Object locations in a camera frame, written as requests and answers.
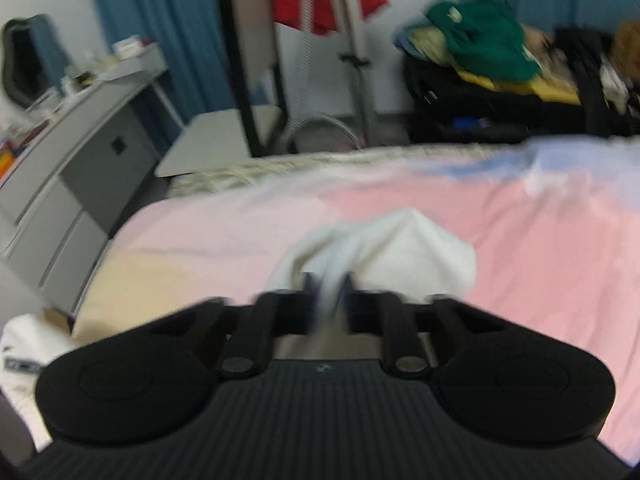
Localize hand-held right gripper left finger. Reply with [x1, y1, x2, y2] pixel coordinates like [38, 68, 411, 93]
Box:
[149, 271, 322, 380]

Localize black suitcase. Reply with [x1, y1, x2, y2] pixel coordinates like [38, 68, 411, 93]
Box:
[404, 52, 640, 145]

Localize garment steamer stand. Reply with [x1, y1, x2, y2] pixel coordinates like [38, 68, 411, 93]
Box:
[280, 0, 381, 153]

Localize grey desk with drawers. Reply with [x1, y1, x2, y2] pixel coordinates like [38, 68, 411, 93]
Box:
[0, 42, 168, 316]

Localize green garment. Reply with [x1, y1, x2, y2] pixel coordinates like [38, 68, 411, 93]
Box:
[425, 0, 543, 82]

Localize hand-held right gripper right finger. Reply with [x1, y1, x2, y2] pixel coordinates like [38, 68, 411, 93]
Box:
[344, 271, 502, 380]

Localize beige panel with black frame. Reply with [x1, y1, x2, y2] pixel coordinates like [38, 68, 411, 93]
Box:
[216, 0, 288, 157]

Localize white cloth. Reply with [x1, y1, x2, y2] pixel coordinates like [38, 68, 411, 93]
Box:
[0, 313, 73, 453]

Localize red garment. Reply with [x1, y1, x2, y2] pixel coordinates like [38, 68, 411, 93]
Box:
[272, 0, 390, 36]

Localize black office chair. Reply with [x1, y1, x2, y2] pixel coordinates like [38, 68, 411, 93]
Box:
[1, 14, 68, 110]

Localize bed with pink blue sheet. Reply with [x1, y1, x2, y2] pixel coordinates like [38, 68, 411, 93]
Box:
[72, 135, 640, 471]

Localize white ribbed sock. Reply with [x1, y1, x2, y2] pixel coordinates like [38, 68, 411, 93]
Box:
[269, 208, 478, 333]

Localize yellow garment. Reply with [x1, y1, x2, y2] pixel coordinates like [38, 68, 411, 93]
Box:
[459, 67, 583, 106]

